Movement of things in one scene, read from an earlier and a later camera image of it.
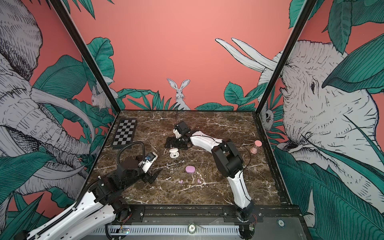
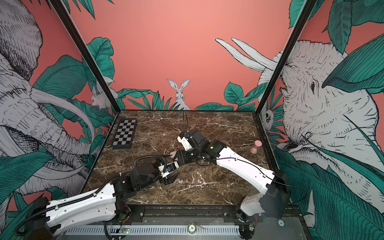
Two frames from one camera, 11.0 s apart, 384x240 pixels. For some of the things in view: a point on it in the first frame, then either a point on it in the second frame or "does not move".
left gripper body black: [147, 178] to [166, 180]
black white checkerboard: [125, 133] does not move
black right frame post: [286, 53] does not move
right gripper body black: [180, 143] to [188, 156]
